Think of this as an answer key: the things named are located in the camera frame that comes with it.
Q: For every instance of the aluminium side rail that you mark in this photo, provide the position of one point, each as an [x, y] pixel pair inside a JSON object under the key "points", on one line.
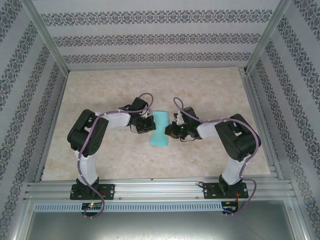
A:
{"points": [[252, 100], [58, 100]]}

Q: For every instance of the long aluminium mounting rail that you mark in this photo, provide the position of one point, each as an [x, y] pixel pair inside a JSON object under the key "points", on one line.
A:
{"points": [[162, 187]]}

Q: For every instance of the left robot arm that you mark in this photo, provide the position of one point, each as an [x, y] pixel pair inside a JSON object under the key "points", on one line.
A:
{"points": [[82, 135]]}

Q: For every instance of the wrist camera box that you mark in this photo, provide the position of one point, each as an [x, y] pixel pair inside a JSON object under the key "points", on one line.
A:
{"points": [[178, 117], [150, 113]]}

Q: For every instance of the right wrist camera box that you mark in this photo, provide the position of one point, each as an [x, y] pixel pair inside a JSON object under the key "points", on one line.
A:
{"points": [[178, 117]]}

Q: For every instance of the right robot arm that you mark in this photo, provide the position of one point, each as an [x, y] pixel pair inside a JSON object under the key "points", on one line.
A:
{"points": [[240, 140]]}

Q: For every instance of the aluminium frame post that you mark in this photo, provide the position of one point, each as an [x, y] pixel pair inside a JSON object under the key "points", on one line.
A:
{"points": [[45, 32], [267, 35]]}

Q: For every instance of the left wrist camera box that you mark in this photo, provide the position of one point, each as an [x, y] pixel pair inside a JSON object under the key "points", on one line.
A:
{"points": [[150, 113]]}

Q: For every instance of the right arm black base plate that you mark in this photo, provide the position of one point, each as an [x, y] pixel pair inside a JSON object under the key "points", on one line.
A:
{"points": [[208, 190]]}

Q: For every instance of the grey metal sheet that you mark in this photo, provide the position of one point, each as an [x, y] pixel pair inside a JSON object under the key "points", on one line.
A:
{"points": [[160, 225]]}

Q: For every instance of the teal paper sheet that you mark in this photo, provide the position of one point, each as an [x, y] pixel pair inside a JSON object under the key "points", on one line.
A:
{"points": [[160, 135]]}

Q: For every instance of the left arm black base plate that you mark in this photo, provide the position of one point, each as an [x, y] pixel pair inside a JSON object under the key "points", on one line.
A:
{"points": [[108, 191]]}

